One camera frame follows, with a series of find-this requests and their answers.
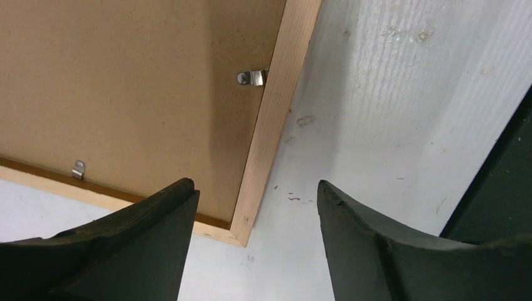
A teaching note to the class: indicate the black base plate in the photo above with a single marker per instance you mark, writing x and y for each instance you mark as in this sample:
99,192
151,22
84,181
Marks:
497,204

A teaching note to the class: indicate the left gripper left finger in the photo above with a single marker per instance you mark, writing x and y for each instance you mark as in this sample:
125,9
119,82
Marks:
136,253

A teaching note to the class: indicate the wooden picture frame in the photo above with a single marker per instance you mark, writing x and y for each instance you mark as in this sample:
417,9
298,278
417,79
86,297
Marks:
296,28

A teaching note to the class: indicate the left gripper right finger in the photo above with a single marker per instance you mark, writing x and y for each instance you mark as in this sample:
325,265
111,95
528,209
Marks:
371,256

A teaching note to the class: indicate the brown backing board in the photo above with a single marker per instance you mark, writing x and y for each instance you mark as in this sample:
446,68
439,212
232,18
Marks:
143,92

